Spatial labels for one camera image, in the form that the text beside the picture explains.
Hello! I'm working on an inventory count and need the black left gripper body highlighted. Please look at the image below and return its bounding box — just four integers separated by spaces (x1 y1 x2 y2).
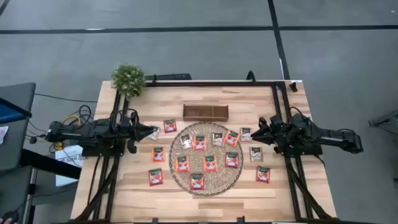
126 115 146 155

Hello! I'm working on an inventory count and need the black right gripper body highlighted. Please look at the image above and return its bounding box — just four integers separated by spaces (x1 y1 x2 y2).
259 115 289 154

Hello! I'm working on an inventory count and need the beige tea bag packet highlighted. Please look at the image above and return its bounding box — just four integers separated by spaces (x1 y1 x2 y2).
240 127 254 142
180 134 193 150
211 132 225 147
147 126 162 141

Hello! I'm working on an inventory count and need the dark green packets group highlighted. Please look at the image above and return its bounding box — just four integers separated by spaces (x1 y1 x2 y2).
249 146 264 162

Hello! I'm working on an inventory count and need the red tea bag packet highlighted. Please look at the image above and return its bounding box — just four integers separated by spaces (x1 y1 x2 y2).
256 166 271 184
163 118 178 134
190 173 205 191
148 168 164 187
224 151 240 169

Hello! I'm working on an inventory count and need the orange tea bag packet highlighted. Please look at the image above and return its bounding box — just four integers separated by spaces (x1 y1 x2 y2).
152 146 166 163
203 154 219 173
193 134 207 151
224 129 241 148
175 155 190 173

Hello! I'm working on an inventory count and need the green potted plant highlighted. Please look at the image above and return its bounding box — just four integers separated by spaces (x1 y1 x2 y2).
111 63 147 100

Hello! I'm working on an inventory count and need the wooden three-compartment box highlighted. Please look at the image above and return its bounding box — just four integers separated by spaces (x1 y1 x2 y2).
182 103 229 123

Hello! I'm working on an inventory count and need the black flat bar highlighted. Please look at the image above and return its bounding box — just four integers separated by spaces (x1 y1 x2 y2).
145 73 192 82

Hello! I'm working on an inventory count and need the round woven placemat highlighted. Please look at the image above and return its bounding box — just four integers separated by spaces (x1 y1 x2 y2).
169 121 244 197

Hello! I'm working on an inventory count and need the white printed cardboard box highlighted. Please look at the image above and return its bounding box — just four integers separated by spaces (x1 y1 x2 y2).
55 144 85 187

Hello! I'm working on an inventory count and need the black beam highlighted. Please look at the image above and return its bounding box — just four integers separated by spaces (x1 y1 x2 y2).
19 148 82 180

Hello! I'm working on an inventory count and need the grey metal stand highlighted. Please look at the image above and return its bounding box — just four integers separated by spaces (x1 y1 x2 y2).
368 108 398 138

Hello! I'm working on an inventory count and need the grey desk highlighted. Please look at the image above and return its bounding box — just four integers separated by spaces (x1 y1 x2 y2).
0 82 37 171
0 166 34 224

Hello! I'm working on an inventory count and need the black-framed blue screen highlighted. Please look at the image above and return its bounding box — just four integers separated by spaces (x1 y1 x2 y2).
0 97 33 125

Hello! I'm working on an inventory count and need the white paper sheet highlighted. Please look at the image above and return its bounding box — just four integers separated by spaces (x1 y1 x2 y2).
0 125 9 146

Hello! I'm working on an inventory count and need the black computer mouse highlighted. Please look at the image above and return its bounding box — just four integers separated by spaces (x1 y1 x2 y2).
1 210 20 224

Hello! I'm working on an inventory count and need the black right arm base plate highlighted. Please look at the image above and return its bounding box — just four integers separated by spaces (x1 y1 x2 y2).
278 144 323 157

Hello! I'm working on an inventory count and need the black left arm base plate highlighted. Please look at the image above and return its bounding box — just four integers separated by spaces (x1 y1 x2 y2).
81 143 126 157

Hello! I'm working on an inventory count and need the yellow cable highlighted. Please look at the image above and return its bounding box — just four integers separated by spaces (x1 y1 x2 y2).
54 114 82 152

